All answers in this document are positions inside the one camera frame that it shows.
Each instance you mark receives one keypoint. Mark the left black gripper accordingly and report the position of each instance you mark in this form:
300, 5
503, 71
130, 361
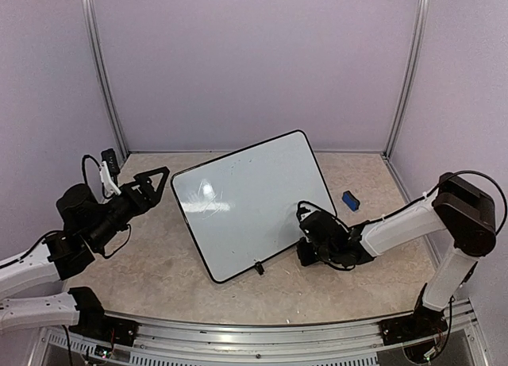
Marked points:
148, 197

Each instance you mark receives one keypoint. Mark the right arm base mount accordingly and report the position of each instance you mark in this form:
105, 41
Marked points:
411, 327

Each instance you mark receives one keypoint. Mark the front aluminium rail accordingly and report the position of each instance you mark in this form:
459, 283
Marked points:
357, 342

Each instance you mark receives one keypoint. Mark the right aluminium corner post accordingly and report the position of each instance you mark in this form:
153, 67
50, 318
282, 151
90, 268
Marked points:
408, 78

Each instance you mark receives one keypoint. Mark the small whiteboard with wire stand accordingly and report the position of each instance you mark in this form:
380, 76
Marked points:
240, 208

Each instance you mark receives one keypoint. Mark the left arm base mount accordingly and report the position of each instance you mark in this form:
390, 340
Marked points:
102, 327

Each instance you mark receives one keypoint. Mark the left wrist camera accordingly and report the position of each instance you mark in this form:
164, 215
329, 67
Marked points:
109, 171

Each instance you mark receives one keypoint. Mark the left aluminium corner post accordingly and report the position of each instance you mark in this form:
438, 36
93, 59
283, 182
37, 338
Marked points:
91, 23

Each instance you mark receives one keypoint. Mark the aluminium corner post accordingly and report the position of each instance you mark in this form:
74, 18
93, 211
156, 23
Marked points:
408, 78
91, 23

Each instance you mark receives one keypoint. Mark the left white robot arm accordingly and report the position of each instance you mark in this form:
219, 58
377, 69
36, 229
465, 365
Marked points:
59, 255

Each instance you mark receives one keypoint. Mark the black whiteboard eraser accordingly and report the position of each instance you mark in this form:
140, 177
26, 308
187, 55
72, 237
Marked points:
350, 200

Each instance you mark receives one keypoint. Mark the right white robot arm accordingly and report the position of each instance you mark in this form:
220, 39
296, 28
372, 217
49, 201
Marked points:
453, 206

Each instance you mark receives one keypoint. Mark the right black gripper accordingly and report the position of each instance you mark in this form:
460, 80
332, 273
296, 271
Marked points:
305, 259

